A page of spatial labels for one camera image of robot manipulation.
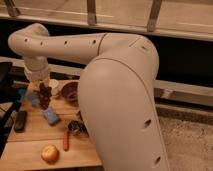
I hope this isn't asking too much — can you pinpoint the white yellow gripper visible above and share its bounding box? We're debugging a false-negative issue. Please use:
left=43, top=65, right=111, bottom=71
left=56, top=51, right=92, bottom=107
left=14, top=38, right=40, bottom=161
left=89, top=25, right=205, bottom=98
left=24, top=67, right=50, bottom=82

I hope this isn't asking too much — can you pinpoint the dark red grape bunch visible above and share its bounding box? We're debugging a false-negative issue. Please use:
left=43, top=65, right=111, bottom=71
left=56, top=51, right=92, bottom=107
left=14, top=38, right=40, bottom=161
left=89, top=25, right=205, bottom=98
left=38, top=82, right=51, bottom=110

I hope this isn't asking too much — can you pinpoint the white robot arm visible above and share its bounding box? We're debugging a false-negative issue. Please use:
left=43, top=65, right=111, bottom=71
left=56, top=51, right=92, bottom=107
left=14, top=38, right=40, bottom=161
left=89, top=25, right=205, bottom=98
left=8, top=23, right=170, bottom=171

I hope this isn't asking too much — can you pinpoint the white paper cup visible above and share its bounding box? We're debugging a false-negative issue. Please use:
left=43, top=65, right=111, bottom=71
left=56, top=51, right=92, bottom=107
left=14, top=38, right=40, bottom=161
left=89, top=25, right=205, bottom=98
left=49, top=79, right=60, bottom=97

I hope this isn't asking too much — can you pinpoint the light blue plastic cup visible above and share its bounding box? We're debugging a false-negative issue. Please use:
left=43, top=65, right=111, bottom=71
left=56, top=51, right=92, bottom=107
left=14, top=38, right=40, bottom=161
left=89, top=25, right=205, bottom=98
left=27, top=92, right=40, bottom=107

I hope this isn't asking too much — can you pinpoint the black chair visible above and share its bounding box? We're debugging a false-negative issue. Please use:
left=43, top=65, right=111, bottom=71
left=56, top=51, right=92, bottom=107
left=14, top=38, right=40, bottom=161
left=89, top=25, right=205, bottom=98
left=0, top=62, right=20, bottom=156

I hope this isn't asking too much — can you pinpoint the purple bowl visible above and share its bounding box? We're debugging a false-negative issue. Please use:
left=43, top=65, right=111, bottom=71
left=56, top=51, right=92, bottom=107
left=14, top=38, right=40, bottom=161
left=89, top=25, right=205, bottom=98
left=61, top=82, right=78, bottom=102

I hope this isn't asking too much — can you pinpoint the blue sponge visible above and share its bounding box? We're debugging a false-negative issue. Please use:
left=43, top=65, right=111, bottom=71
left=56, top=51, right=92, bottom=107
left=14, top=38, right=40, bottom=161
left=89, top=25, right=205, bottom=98
left=42, top=107, right=60, bottom=126

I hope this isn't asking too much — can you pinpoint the black remote control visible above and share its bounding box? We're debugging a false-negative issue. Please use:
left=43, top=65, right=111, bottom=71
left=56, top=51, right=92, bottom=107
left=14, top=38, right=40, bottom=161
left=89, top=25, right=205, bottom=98
left=14, top=111, right=27, bottom=132

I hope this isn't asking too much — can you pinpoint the orange carrot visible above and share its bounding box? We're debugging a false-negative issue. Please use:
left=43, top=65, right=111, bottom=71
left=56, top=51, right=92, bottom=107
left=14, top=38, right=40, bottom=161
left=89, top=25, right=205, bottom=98
left=63, top=130, right=69, bottom=151

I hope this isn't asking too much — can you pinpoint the red yellow apple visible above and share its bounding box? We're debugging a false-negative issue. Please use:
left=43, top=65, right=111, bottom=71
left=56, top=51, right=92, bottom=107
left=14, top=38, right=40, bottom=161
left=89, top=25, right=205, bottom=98
left=41, top=145, right=59, bottom=163

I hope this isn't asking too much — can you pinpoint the metal ladle black handle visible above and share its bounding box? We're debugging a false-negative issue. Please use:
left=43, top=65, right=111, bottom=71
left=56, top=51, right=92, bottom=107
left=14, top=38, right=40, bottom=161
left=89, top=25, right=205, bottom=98
left=68, top=120, right=87, bottom=135

